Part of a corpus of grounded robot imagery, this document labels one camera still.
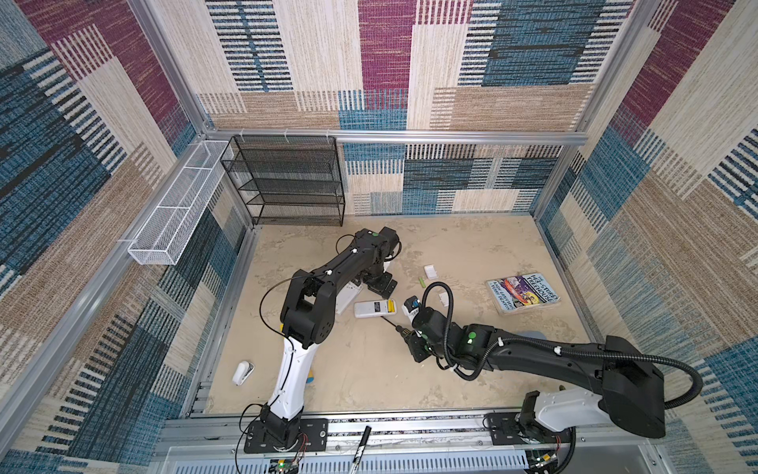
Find black yellow screwdriver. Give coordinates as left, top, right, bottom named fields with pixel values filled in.
left=381, top=316, right=414, bottom=343

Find red white remote control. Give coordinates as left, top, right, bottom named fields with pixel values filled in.
left=353, top=299, right=397, bottom=319

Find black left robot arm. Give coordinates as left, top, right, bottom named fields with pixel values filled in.
left=260, top=227, right=402, bottom=446

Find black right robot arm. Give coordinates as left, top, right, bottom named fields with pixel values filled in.
left=404, top=292, right=704, bottom=438

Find colourful magazine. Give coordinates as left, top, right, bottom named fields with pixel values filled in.
left=486, top=273, right=561, bottom=314

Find blue grey sponge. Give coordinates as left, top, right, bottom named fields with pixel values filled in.
left=517, top=331, right=547, bottom=340

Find black marker pen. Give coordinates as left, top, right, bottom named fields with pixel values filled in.
left=349, top=426, right=372, bottom=474

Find white stapler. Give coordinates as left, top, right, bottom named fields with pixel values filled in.
left=232, top=361, right=255, bottom=386

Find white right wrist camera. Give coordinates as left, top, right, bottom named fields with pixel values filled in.
left=402, top=296, right=420, bottom=323

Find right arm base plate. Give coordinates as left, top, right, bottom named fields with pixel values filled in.
left=482, top=412, right=572, bottom=446

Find black wire shelf rack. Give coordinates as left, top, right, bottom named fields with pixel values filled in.
left=220, top=134, right=345, bottom=226

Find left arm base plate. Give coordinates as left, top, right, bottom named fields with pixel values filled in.
left=243, top=418, right=329, bottom=454

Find white mesh wall basket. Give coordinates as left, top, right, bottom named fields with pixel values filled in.
left=128, top=140, right=228, bottom=266

